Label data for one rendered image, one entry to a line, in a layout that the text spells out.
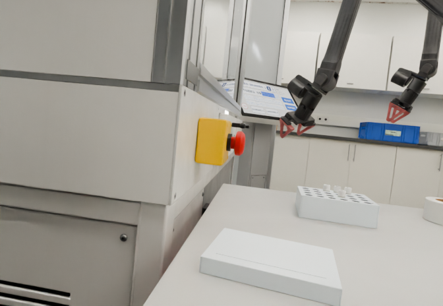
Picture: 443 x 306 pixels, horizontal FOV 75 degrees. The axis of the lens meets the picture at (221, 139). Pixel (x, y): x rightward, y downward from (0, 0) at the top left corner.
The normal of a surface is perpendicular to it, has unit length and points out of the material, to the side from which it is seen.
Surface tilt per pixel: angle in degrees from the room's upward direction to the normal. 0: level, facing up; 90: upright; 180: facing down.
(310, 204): 90
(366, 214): 90
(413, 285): 0
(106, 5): 90
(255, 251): 0
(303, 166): 90
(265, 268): 0
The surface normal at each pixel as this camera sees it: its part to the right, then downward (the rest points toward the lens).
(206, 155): -0.13, 0.04
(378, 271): 0.10, -0.99
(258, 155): 0.55, 0.10
